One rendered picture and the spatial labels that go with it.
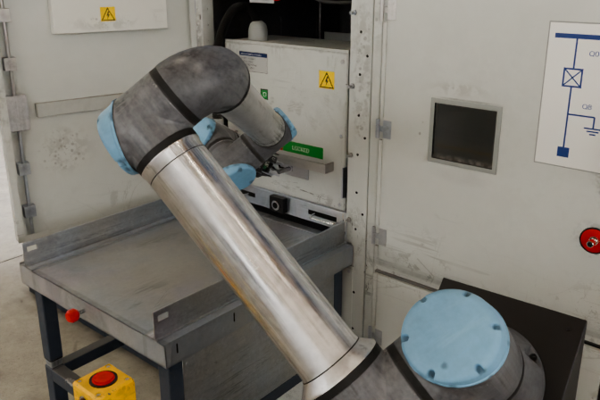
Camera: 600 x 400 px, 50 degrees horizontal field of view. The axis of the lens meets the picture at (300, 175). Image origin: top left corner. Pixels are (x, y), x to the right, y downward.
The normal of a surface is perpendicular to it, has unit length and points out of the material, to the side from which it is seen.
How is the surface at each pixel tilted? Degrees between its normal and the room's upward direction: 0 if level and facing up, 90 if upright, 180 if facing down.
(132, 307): 0
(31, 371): 0
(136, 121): 69
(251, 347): 90
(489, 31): 90
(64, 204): 90
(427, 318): 42
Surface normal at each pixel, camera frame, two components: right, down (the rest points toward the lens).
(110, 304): 0.00, -0.95
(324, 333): 0.26, -0.33
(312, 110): -0.65, 0.23
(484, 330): -0.37, -0.55
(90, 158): 0.62, 0.24
